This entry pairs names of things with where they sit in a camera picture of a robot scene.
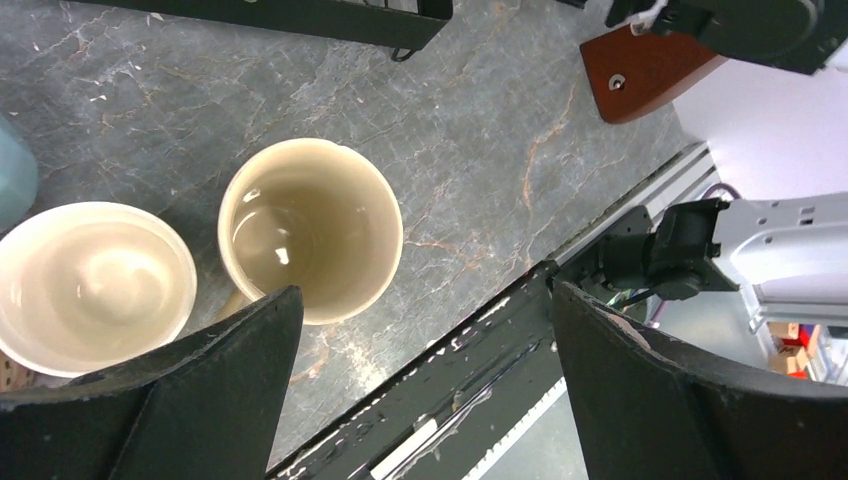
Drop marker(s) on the yellow mug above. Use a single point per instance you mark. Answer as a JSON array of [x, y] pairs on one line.
[[88, 285]]

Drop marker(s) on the brown wooden stand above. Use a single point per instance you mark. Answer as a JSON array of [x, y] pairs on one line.
[[633, 75]]

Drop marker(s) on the pink speckled mug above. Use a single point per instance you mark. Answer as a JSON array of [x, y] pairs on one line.
[[14, 376]]

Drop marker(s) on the white patterned mug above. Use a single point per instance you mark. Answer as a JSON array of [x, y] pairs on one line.
[[313, 214]]

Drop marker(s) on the light blue faceted mug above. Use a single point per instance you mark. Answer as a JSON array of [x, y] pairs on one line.
[[19, 176]]

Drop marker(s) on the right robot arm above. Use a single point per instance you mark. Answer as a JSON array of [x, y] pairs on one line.
[[716, 245]]

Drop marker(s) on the black wire dish rack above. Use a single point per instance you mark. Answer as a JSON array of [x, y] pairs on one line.
[[376, 23]]

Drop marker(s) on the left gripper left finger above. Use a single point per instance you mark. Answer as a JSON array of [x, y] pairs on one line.
[[203, 407]]

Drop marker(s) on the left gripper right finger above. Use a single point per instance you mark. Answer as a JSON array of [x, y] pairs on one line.
[[648, 405]]

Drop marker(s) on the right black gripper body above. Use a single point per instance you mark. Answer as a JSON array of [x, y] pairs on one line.
[[798, 36]]

